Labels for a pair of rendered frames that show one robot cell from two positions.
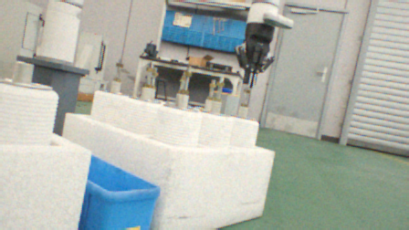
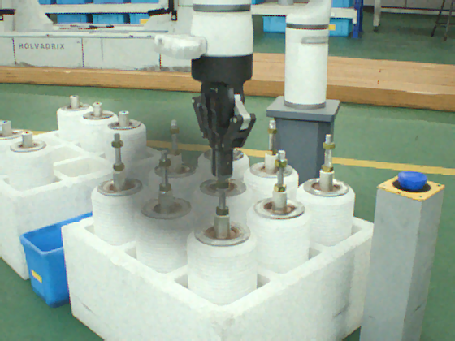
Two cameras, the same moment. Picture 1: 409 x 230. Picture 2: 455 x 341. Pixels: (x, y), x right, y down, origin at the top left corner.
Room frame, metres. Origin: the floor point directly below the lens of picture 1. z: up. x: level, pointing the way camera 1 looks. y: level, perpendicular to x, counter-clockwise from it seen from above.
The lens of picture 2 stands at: (0.98, -0.79, 0.59)
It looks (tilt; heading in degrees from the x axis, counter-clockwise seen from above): 20 degrees down; 96
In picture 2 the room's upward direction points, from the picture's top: straight up
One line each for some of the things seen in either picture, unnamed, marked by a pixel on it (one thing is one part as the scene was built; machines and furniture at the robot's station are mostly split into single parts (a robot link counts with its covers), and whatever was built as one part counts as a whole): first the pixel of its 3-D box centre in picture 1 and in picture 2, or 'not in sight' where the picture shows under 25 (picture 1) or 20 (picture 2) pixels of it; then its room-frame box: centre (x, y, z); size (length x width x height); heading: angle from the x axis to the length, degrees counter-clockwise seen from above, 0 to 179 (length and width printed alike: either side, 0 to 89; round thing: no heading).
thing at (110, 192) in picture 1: (83, 196); (101, 248); (0.63, 0.19, 0.06); 0.30 x 0.11 x 0.12; 49
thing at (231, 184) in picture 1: (167, 166); (223, 274); (0.88, 0.07, 0.09); 0.39 x 0.39 x 0.18; 51
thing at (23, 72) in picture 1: (23, 75); (28, 140); (0.47, 0.25, 0.26); 0.02 x 0.02 x 0.03
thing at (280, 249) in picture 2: not in sight; (276, 262); (0.98, -0.01, 0.16); 0.10 x 0.10 x 0.18
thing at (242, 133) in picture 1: (235, 151); (222, 291); (0.90, -0.10, 0.16); 0.10 x 0.10 x 0.18
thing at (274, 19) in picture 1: (267, 14); (208, 28); (0.89, -0.11, 0.52); 0.11 x 0.09 x 0.06; 34
